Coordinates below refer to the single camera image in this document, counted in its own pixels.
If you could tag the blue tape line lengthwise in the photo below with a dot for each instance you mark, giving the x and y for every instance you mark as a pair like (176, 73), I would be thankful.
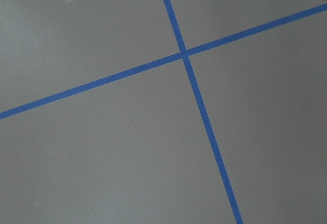
(203, 112)

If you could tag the blue tape line crosswise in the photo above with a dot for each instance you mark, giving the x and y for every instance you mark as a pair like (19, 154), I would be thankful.
(162, 61)

